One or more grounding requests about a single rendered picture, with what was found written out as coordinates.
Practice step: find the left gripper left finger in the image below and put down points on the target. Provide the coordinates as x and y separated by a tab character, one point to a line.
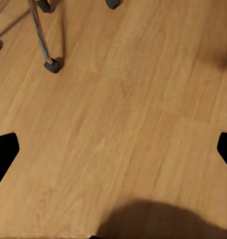
9	149

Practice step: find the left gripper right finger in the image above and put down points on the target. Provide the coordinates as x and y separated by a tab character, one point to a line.
222	146

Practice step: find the swivel chair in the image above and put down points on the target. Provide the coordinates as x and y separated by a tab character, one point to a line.
50	64

